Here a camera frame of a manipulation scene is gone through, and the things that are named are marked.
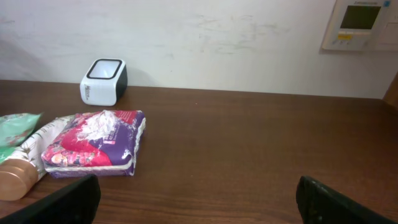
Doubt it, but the small teal tissue pack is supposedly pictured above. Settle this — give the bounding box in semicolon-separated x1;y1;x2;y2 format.
0;147;16;164

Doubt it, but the white wall control panel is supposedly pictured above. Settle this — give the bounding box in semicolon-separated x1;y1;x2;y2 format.
321;0;397;52

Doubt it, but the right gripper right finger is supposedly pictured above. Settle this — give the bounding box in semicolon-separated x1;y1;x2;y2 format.
296;175;397;224

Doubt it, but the red purple pad package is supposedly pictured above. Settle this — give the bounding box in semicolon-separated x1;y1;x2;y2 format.
41;110;146;178

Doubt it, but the white barcode scanner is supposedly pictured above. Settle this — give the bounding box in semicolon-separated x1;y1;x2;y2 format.
80;58;128;106

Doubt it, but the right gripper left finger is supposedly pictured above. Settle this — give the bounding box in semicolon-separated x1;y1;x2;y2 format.
1;174;101;224

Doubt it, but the mint green wipes pouch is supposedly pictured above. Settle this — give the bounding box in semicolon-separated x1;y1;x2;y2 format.
1;113;42;147

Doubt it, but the white floral cream tube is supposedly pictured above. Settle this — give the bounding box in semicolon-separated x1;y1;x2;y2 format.
1;115;73;201

